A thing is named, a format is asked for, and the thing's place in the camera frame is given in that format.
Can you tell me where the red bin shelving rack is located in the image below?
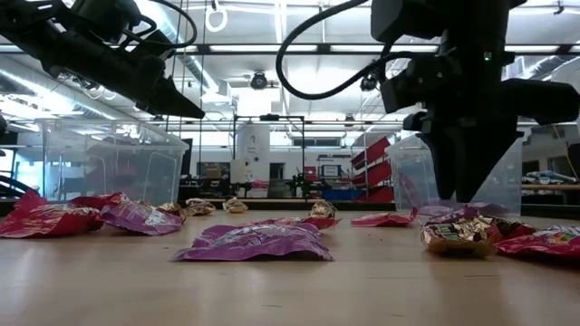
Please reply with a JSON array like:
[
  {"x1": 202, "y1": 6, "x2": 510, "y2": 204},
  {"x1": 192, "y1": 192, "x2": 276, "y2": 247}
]
[{"x1": 349, "y1": 135, "x2": 396, "y2": 206}]

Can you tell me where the blue storage bin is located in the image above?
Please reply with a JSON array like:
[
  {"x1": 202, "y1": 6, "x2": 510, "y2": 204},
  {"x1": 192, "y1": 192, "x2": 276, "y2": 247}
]
[{"x1": 320, "y1": 188, "x2": 366, "y2": 202}]

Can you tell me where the black ceiling camera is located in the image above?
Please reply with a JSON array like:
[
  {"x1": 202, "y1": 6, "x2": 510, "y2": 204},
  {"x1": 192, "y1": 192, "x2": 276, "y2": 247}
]
[
  {"x1": 360, "y1": 74, "x2": 380, "y2": 93},
  {"x1": 249, "y1": 71, "x2": 269, "y2": 91}
]

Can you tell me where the black camera cable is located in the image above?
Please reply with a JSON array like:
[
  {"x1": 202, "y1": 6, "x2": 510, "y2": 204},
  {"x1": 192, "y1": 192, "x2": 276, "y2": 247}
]
[
  {"x1": 121, "y1": 0, "x2": 199, "y2": 50},
  {"x1": 275, "y1": 0, "x2": 411, "y2": 101}
]

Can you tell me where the black left camera cable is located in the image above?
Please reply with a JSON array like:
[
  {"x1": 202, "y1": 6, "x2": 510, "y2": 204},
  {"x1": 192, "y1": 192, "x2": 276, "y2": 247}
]
[{"x1": 121, "y1": 0, "x2": 199, "y2": 50}]

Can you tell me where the white vent box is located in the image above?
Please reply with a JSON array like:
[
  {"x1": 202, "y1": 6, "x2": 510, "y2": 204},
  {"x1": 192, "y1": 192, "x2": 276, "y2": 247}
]
[{"x1": 506, "y1": 56, "x2": 527, "y2": 81}]

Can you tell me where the wooden workbench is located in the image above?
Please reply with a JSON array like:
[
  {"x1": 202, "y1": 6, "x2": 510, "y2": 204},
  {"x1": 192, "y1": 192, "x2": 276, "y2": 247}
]
[{"x1": 520, "y1": 182, "x2": 580, "y2": 192}]

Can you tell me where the large clear plastic bin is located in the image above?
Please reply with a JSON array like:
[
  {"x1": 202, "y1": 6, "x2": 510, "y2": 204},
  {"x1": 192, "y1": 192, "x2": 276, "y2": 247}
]
[{"x1": 550, "y1": 56, "x2": 580, "y2": 82}]

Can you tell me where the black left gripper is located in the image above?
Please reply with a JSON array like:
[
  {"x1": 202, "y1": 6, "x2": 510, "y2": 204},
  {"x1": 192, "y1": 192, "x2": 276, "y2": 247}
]
[{"x1": 43, "y1": 26, "x2": 206, "y2": 120}]

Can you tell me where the white hanging cable loop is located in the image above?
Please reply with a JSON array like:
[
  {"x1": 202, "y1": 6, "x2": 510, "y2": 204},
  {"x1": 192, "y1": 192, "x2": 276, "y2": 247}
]
[{"x1": 204, "y1": 0, "x2": 227, "y2": 34}]

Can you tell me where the black metal frame stand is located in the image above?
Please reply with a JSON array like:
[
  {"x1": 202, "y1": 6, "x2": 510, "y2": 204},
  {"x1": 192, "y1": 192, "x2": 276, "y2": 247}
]
[{"x1": 231, "y1": 115, "x2": 307, "y2": 200}]

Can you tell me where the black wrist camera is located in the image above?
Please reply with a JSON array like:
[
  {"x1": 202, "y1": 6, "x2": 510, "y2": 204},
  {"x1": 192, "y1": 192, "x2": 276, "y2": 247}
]
[
  {"x1": 130, "y1": 27, "x2": 176, "y2": 60},
  {"x1": 379, "y1": 57, "x2": 437, "y2": 114}
]

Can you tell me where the black right camera cable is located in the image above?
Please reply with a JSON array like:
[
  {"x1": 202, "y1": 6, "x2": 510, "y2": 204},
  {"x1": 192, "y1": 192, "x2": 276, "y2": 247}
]
[{"x1": 275, "y1": 0, "x2": 411, "y2": 101}]

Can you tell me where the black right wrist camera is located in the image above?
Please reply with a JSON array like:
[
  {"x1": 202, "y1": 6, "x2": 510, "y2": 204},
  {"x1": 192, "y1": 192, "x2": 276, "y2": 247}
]
[{"x1": 379, "y1": 57, "x2": 437, "y2": 114}]

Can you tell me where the small monitor screen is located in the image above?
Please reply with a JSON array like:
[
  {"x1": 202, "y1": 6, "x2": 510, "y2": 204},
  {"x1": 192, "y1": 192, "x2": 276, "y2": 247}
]
[{"x1": 319, "y1": 163, "x2": 342, "y2": 180}]

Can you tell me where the white cabinet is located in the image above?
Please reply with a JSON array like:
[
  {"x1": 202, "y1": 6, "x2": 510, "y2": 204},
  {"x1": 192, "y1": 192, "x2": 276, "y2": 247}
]
[{"x1": 235, "y1": 122, "x2": 272, "y2": 185}]

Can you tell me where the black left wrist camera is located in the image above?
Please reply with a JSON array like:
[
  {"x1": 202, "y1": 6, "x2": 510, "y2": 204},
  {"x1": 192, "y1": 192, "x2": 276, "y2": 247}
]
[{"x1": 130, "y1": 27, "x2": 176, "y2": 60}]

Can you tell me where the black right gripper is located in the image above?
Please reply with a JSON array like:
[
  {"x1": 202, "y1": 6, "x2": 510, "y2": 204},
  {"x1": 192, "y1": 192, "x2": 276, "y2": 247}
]
[{"x1": 402, "y1": 53, "x2": 522, "y2": 204}]

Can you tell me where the small clear plastic bin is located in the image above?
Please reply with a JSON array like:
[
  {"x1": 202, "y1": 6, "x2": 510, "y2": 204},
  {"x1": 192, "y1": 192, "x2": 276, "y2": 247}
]
[
  {"x1": 387, "y1": 125, "x2": 532, "y2": 215},
  {"x1": 40, "y1": 118, "x2": 190, "y2": 207}
]

